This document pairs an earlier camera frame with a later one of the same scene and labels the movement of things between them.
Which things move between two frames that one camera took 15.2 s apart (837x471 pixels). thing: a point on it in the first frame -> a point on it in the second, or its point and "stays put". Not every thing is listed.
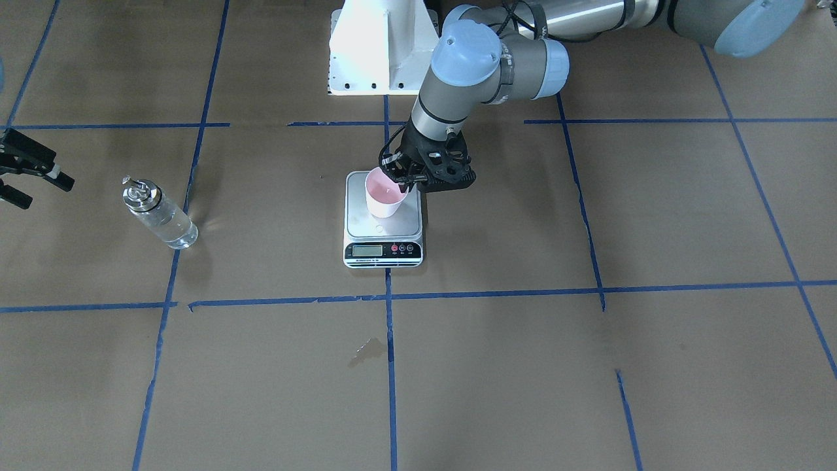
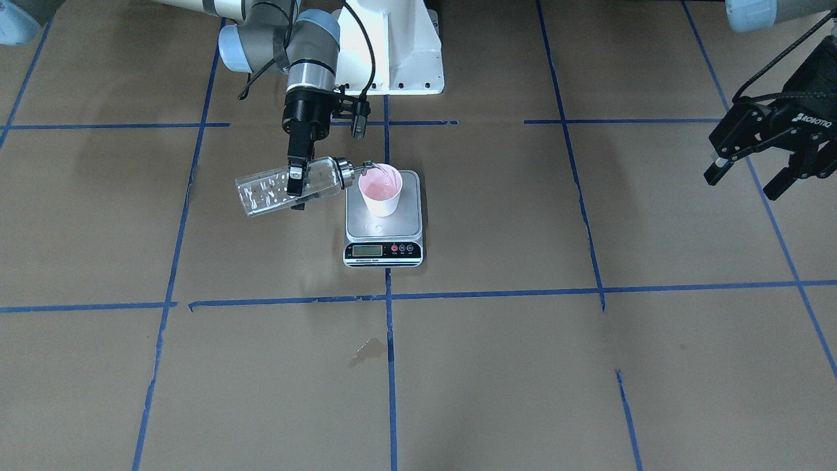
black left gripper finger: (392, 161) -> (717, 171)
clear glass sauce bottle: (146, 199) -> (263, 191)
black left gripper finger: (407, 179) -> (780, 184)
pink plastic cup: (384, 199) stays put
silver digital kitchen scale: (394, 241) stays put
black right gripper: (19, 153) -> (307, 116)
